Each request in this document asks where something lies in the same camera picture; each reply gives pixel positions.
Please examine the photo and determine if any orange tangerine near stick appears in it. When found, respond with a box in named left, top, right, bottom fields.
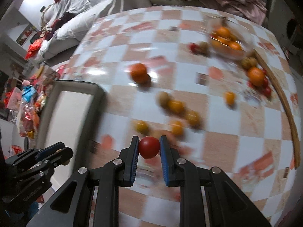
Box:
left=247, top=67, right=265, bottom=87

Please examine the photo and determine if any brown longan fruit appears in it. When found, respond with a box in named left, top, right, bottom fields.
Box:
left=157, top=91, right=171, bottom=109

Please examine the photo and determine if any wooden curved stick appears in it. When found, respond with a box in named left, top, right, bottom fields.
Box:
left=253, top=49, right=300, bottom=169

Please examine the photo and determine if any red cherry tomato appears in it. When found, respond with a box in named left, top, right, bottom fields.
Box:
left=188, top=43, right=200, bottom=54
left=139, top=136, right=160, bottom=159

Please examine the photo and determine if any yellow-green cherry tomato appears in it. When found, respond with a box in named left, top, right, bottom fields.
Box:
left=134, top=120, right=149, bottom=135

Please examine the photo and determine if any glass fruit bowl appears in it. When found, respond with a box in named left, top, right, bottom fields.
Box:
left=206, top=17, right=253, bottom=61

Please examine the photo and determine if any brown longan near bowl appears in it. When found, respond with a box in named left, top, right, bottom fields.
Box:
left=198, top=42, right=209, bottom=55

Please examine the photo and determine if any white shallow box tray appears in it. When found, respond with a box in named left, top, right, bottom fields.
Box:
left=37, top=80, right=106, bottom=191

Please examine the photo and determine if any large orange tangerine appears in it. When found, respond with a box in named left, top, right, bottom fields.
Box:
left=130, top=63, right=151, bottom=85

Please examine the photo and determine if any white quilt on sofa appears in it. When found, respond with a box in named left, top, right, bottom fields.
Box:
left=33, top=0, right=151, bottom=63

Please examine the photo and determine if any lone yellow cherry tomato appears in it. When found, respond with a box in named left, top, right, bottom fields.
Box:
left=224, top=91, right=236, bottom=106

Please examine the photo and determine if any snack bags pile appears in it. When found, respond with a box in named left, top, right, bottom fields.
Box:
left=1, top=63, right=61, bottom=140

